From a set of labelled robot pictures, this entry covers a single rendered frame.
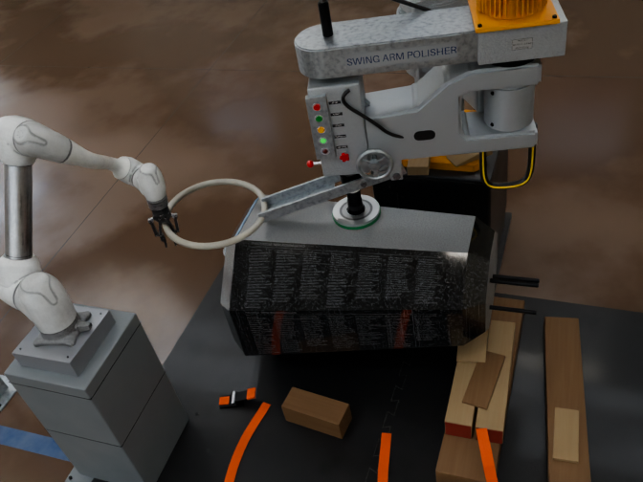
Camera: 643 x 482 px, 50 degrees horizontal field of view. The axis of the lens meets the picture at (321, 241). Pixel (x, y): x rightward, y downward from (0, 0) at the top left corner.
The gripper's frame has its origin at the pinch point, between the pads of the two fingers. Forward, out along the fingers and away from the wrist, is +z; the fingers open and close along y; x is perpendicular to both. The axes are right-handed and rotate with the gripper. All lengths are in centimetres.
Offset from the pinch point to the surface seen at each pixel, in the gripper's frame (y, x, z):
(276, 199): 52, -1, -12
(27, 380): -61, -60, 6
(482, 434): 113, -106, 49
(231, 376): 13, -24, 79
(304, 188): 65, -5, -17
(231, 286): 23.4, -24.5, 14.1
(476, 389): 119, -85, 49
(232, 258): 26.8, -15.8, 5.6
